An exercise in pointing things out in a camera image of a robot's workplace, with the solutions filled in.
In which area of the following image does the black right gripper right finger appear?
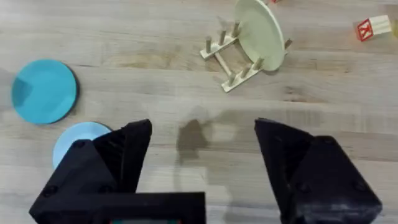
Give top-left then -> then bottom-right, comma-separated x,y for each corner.
254,118 -> 383,224

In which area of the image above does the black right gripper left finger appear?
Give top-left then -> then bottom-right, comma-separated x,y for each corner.
29,118 -> 153,222

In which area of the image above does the teal round plate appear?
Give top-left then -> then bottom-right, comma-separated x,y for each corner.
11,58 -> 78,126

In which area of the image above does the small wooden peg rack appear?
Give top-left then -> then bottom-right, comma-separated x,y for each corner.
200,21 -> 293,93

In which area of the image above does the wooden toy block red letter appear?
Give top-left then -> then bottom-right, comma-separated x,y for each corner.
356,14 -> 393,42

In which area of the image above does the pale green round plate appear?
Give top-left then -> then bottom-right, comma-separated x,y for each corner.
233,0 -> 286,72

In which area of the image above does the light blue round plate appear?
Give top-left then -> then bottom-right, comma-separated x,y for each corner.
52,121 -> 112,170

